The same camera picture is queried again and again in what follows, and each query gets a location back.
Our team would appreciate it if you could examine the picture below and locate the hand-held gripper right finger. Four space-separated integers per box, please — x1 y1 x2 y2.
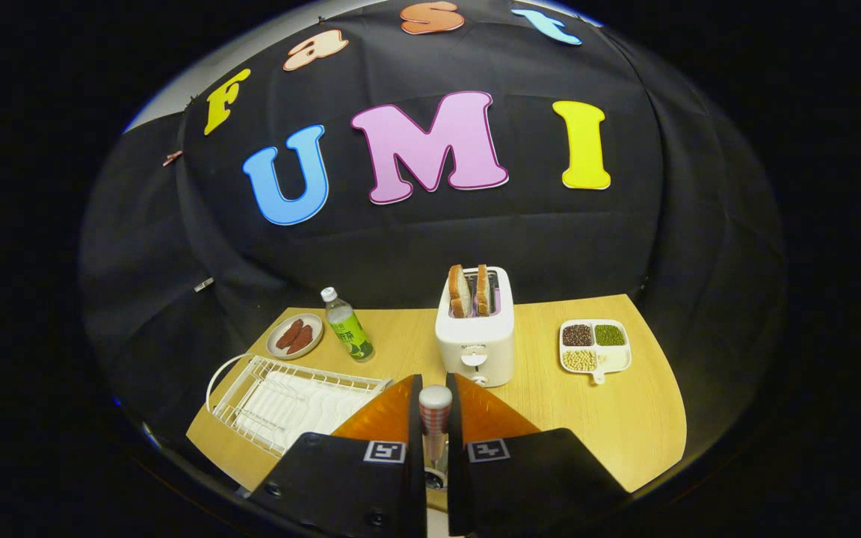
445 372 629 538

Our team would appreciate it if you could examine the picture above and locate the white wire dish rack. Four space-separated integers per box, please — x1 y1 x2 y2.
206 353 394 458

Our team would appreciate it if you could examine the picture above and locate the black backdrop cloth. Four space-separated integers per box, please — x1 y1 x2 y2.
79 0 786 449

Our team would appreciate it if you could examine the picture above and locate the white toaster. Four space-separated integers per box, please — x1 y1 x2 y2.
435 267 516 388

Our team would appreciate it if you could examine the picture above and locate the green label drink bottle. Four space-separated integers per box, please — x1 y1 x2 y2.
321 287 375 362

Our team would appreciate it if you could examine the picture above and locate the pink checked handle spoon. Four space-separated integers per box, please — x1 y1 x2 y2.
419 385 453 490

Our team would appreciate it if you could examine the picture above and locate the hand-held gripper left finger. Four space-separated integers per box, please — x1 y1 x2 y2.
249 374 428 538

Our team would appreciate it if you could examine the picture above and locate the small beige plate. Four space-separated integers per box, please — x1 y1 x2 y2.
267 313 324 361

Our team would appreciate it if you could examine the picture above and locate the white ribbed drip tray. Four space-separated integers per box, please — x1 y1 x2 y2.
240 371 375 453

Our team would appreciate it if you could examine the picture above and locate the white divided dish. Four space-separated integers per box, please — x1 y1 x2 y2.
558 319 632 385

